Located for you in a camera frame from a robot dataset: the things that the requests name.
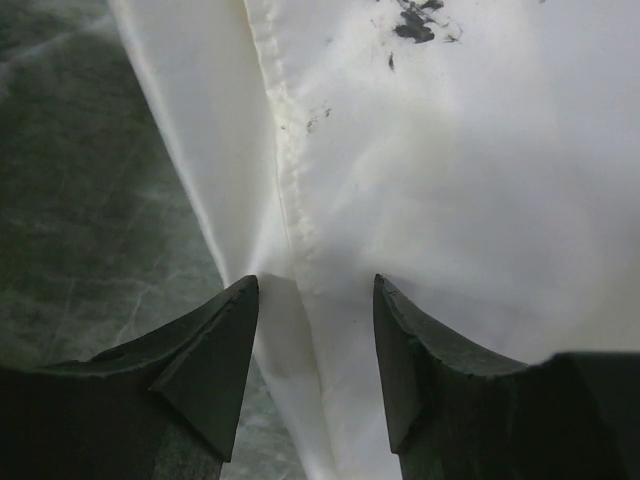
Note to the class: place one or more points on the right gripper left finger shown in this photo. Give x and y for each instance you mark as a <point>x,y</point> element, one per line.
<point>163,406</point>

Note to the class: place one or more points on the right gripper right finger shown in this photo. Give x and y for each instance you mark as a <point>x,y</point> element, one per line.
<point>457,410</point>

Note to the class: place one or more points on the cream pillowcase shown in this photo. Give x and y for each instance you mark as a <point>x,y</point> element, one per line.
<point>484,155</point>

